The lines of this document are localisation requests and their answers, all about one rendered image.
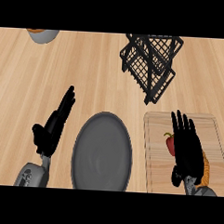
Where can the grey pot with orange content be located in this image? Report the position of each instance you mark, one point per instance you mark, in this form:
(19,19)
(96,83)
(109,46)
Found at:
(42,35)

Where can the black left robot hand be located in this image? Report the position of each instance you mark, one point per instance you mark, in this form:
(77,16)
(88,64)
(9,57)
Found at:
(52,129)

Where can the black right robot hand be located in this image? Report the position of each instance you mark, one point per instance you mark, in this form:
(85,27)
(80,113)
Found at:
(186,145)

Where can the grey round plate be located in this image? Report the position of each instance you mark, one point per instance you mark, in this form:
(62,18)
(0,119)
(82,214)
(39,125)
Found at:
(102,152)

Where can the red bell pepper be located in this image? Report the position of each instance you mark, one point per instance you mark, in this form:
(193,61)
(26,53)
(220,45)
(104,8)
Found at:
(170,145)

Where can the pale wooden cutting board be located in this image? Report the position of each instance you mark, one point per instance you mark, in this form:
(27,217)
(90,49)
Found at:
(158,156)

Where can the orange croissant bread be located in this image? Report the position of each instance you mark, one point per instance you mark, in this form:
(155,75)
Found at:
(206,171)

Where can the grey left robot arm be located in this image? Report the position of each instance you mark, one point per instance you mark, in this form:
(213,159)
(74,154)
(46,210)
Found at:
(33,173)

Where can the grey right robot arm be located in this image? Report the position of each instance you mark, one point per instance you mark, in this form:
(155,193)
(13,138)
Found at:
(196,187)

